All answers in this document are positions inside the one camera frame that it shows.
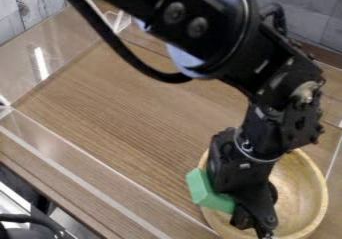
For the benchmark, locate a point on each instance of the green rectangular block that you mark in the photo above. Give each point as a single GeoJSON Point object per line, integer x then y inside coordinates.
{"type": "Point", "coordinates": [203, 195]}

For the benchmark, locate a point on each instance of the black metal bracket with screw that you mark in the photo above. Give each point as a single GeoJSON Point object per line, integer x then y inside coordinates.
{"type": "Point", "coordinates": [50, 227]}

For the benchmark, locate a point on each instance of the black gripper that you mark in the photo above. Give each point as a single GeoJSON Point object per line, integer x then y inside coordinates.
{"type": "Point", "coordinates": [242, 178]}

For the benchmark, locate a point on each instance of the round wooden bowl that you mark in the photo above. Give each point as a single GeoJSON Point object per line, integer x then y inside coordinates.
{"type": "Point", "coordinates": [302, 201]}

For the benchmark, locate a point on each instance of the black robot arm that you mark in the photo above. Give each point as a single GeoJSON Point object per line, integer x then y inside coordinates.
{"type": "Point", "coordinates": [227, 40]}

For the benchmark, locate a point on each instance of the clear acrylic corner bracket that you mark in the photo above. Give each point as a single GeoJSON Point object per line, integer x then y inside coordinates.
{"type": "Point", "coordinates": [117, 20]}

